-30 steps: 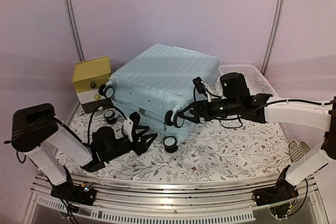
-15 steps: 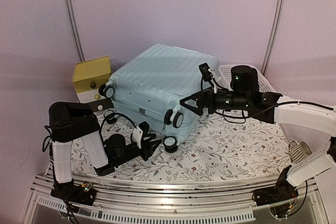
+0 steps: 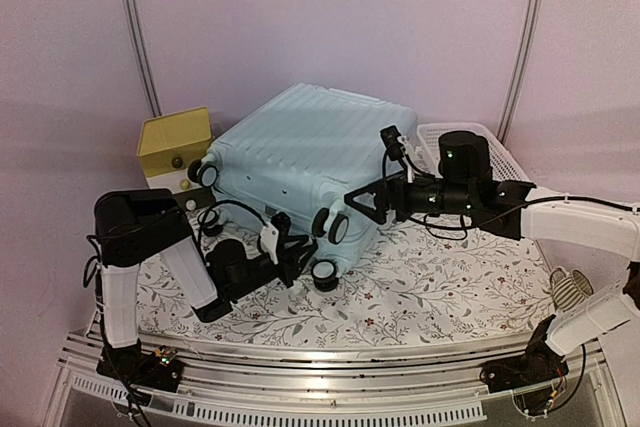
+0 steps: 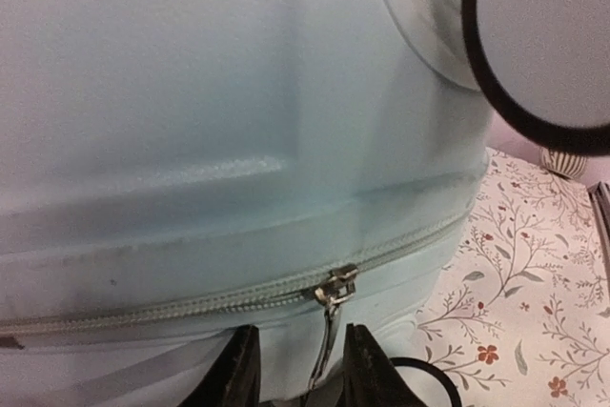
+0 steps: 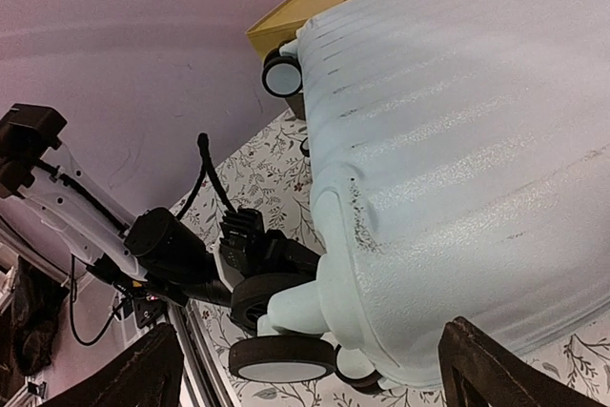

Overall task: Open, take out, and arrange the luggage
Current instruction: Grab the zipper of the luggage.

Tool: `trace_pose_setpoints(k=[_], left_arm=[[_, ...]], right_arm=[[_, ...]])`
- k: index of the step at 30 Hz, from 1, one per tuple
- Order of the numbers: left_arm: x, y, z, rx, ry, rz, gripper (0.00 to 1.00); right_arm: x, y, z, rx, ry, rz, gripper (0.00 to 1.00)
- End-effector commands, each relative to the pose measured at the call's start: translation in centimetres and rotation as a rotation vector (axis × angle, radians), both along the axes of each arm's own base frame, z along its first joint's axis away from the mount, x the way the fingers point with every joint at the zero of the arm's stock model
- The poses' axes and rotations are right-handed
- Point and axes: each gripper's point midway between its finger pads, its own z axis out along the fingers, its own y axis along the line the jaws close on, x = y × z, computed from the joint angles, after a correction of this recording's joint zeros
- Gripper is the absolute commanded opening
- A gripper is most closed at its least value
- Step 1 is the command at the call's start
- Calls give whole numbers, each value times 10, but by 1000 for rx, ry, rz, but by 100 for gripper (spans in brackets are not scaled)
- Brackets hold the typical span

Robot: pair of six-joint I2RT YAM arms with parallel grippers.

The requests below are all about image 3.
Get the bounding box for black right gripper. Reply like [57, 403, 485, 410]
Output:
[344, 170, 475, 226]

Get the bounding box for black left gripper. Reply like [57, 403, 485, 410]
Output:
[228, 235, 318, 302]

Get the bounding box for light blue hard-shell suitcase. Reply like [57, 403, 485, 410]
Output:
[189, 83, 418, 292]

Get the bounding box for white plastic mesh basket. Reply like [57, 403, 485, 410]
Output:
[416, 122, 530, 184]

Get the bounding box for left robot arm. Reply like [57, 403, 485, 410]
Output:
[83, 189, 317, 388]

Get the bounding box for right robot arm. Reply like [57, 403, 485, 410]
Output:
[344, 127, 639, 392]

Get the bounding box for floral white tablecloth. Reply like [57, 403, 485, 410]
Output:
[137, 217, 554, 350]

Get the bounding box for yellow white drawer organizer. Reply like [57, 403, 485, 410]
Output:
[137, 106, 215, 212]

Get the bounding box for striped woven cup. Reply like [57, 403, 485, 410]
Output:
[550, 267, 594, 312]

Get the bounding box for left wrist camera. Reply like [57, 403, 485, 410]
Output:
[259, 212, 290, 265]

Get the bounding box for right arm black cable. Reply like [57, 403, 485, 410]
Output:
[399, 211, 481, 241]

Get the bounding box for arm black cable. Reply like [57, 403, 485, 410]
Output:
[399, 211, 481, 241]
[197, 200, 269, 248]

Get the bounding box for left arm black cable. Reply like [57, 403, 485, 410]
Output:
[197, 200, 269, 248]

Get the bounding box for aluminium front rail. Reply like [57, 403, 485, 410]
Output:
[43, 323, 627, 426]

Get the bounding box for right wall aluminium post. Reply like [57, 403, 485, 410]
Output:
[496, 0, 542, 144]

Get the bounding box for wall aluminium post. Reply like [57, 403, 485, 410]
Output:
[496, 0, 542, 144]
[122, 0, 163, 118]

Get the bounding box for left wall aluminium post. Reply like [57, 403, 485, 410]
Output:
[122, 0, 163, 118]

